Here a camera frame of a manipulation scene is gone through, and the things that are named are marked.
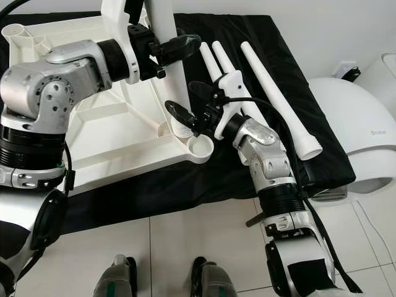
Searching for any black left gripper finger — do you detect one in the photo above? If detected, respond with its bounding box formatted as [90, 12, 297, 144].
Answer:
[158, 35, 202, 64]

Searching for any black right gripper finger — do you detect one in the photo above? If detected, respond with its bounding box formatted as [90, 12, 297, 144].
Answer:
[165, 99, 196, 132]
[188, 80, 224, 100]

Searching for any white ribbed plastic table top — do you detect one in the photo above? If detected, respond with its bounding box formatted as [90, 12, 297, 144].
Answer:
[0, 15, 217, 197]

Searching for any black quilted bench cover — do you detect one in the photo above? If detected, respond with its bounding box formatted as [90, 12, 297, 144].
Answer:
[0, 12, 356, 218]

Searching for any black metal bench leg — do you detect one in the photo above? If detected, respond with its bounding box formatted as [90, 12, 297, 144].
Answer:
[246, 210, 268, 227]

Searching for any silver robot right leg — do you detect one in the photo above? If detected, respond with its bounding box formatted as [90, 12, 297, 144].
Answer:
[191, 257, 248, 297]

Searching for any silver robot leg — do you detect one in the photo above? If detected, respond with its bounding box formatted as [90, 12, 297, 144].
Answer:
[191, 257, 248, 297]
[96, 255, 138, 297]

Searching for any silver robot left leg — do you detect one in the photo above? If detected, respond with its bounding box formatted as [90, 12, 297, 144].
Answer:
[96, 255, 138, 297]

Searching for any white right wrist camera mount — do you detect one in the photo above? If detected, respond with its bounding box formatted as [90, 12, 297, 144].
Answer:
[213, 70, 243, 140]

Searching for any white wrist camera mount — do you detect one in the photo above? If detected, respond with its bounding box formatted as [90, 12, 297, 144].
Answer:
[213, 70, 243, 140]
[101, 0, 144, 85]

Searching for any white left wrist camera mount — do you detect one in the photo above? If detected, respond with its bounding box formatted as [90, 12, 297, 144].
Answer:
[101, 0, 144, 85]

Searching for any wall socket with black plug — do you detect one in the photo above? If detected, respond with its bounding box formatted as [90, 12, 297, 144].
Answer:
[334, 61, 359, 81]

